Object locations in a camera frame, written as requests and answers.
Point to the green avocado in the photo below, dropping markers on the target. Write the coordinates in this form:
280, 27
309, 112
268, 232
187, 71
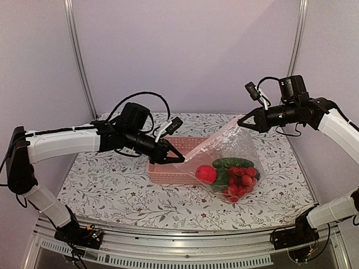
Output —
222, 179

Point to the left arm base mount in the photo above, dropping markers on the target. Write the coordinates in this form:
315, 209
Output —
78, 236

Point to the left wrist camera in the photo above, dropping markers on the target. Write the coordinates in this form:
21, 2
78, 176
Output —
137, 118

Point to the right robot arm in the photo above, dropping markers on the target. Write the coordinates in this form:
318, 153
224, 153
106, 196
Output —
325, 116

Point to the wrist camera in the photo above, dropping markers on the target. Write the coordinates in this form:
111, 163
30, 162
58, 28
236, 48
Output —
293, 91
137, 118

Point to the green cucumber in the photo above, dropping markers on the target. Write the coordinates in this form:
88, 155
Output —
229, 162

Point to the pink plastic basket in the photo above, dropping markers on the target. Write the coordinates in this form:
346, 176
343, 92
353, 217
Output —
168, 173

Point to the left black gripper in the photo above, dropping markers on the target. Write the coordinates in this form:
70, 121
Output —
159, 154

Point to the aluminium front rail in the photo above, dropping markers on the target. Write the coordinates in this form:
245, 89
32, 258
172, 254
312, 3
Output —
127, 246

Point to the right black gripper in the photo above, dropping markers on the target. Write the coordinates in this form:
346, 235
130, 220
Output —
262, 124

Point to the floral tablecloth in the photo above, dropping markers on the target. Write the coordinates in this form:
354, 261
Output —
115, 188

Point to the left aluminium frame post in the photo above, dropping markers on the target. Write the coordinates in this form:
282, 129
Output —
74, 38

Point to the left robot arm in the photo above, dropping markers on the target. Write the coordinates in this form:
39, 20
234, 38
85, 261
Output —
28, 148

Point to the orange red pepper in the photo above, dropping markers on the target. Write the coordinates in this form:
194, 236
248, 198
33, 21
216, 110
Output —
206, 174

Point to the aluminium frame post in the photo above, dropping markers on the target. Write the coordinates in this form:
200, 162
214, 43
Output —
74, 38
298, 35

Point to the red lychee bunch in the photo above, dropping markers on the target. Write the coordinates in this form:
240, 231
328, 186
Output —
242, 181

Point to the right aluminium frame post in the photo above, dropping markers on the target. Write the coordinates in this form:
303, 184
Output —
298, 35

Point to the clear zip top bag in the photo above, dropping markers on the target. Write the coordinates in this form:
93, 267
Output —
230, 141

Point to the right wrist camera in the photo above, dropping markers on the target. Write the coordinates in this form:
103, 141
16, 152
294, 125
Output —
293, 91

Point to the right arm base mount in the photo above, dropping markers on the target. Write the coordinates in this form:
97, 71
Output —
286, 238

